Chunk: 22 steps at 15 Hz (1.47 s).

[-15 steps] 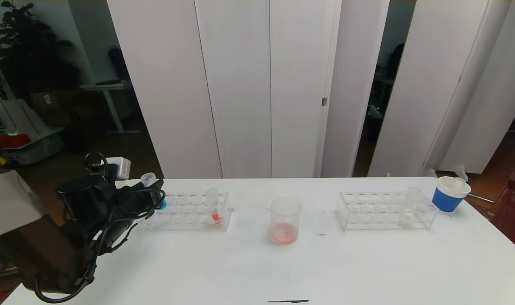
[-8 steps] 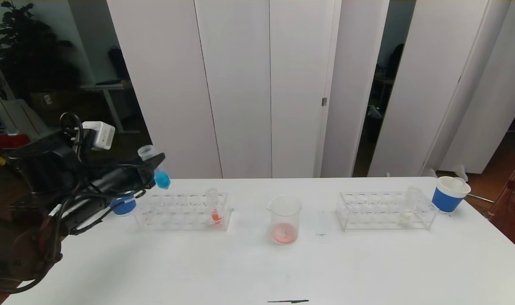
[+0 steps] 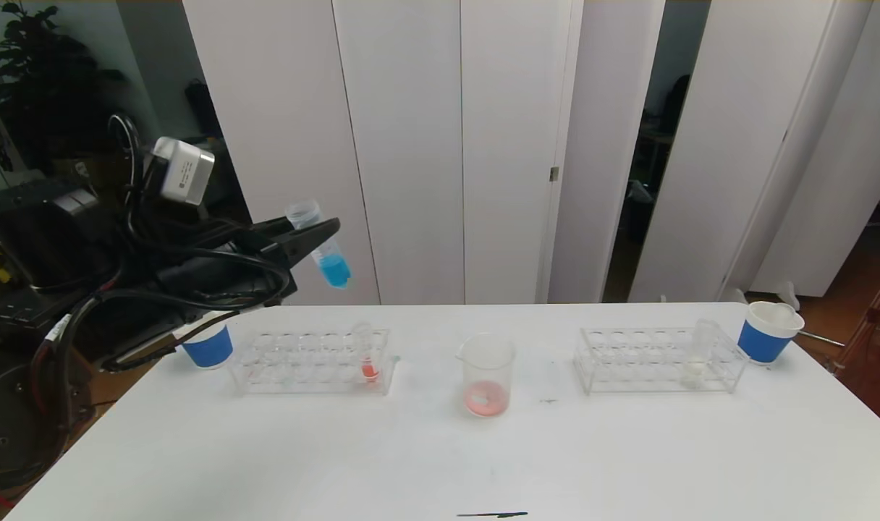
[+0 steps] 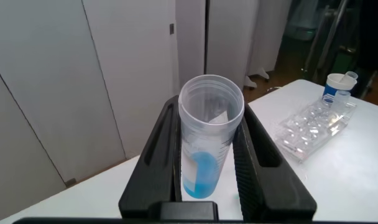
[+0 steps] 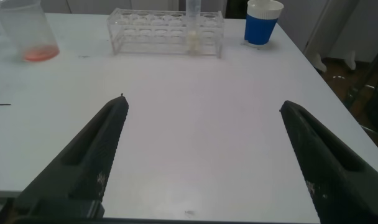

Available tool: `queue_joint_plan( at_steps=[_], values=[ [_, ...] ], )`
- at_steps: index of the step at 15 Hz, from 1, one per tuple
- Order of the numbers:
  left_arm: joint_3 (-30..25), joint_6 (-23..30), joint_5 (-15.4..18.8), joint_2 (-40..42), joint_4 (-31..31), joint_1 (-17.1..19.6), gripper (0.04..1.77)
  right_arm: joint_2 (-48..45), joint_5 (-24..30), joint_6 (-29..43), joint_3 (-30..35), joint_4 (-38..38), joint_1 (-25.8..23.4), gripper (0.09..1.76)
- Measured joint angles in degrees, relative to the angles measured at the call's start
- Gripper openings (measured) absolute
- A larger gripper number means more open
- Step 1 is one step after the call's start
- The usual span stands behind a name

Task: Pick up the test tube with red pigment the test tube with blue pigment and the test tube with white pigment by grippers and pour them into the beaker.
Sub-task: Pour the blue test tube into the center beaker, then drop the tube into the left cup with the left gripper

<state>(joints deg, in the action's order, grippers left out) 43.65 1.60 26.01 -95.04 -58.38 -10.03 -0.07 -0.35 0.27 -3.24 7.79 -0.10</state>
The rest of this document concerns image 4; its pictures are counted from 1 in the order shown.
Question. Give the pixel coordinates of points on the white folding screen panel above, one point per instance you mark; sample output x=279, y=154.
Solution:
x=15, y=155
x=232, y=37
x=52, y=77
x=190, y=37
x=270, y=31
x=139, y=62

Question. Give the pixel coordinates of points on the white screen foot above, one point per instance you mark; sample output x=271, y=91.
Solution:
x=254, y=81

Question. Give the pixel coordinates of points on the blue paper cup white rim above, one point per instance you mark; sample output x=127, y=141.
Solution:
x=330, y=90

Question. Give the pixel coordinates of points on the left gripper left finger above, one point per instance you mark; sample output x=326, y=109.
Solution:
x=154, y=174

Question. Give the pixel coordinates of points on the test tube with white pigment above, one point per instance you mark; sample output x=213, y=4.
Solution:
x=340, y=101

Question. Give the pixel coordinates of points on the test tube with blue pigment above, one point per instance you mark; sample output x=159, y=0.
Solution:
x=204, y=174

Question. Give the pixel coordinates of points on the metal frame stand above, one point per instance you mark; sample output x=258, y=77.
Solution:
x=336, y=29

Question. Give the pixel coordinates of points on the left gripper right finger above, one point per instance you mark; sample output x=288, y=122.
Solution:
x=270, y=193

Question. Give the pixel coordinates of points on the small metal screen hinge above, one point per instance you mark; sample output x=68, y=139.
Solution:
x=172, y=28

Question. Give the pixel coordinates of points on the clear plastic test tube rack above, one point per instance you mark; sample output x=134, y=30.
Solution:
x=310, y=130

